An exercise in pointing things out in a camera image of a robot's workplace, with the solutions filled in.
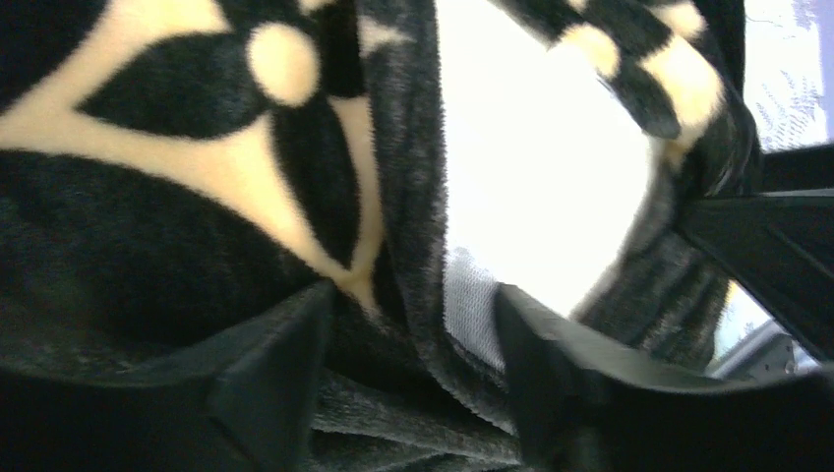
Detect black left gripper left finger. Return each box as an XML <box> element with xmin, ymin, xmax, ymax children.
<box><xmin>1</xmin><ymin>282</ymin><xmax>334</xmax><ymax>471</ymax></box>

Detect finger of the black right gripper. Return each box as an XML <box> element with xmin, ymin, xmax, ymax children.
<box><xmin>677</xmin><ymin>143</ymin><xmax>833</xmax><ymax>361</ymax></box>

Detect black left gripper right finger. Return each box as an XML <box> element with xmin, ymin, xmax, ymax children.
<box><xmin>495</xmin><ymin>285</ymin><xmax>833</xmax><ymax>471</ymax></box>

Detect black floral plush pillowcase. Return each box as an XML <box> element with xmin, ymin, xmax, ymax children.
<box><xmin>1</xmin><ymin>1</ymin><xmax>758</xmax><ymax>471</ymax></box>

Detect white quilted pillow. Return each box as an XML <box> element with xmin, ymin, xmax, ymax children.
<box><xmin>437</xmin><ymin>0</ymin><xmax>657</xmax><ymax>370</ymax></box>

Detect floral patterned table mat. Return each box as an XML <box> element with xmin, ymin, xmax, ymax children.
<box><xmin>700</xmin><ymin>1</ymin><xmax>833</xmax><ymax>339</ymax></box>

